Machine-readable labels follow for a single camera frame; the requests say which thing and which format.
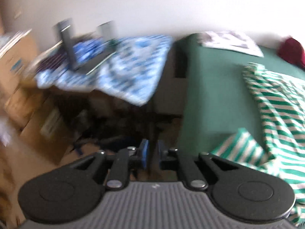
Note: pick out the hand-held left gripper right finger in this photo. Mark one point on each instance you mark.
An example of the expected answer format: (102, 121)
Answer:
(161, 155)

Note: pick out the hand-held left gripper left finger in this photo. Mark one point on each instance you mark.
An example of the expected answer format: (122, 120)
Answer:
(144, 155)

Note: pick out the green striped shirt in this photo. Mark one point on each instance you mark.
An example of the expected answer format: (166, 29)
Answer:
(281, 105)

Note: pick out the blue white patterned cloth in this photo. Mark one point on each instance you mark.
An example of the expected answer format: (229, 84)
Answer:
(138, 64)

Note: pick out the cardboard box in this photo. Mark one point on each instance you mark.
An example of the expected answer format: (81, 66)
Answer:
(16, 59)
(40, 124)

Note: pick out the grey phone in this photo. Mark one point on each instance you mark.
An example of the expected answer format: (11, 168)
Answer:
(106, 31)

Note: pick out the grey metal stand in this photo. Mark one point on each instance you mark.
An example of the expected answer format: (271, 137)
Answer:
(70, 47)

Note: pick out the white folded garment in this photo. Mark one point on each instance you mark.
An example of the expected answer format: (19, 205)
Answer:
(233, 43)

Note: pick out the dark red garment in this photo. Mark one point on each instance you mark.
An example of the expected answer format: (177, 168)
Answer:
(293, 50)

